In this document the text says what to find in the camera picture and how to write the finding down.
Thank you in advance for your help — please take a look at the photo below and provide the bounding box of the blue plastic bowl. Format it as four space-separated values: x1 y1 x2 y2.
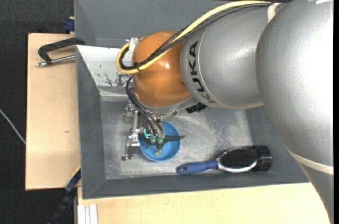
138 120 182 163

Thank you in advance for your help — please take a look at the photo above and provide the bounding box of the dark green leafy toy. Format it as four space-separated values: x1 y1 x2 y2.
154 133 188 157

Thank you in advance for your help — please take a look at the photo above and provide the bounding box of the grey metal bin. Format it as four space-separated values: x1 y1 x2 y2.
73 0 311 200

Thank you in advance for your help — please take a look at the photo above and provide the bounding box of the brown cardboard board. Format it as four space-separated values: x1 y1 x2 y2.
25 32 82 191

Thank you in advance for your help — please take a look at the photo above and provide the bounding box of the black ribbed round cap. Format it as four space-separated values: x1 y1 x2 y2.
253 145 273 173

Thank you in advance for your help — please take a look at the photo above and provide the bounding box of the black brush with blue handle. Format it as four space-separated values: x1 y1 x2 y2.
176 146 262 175

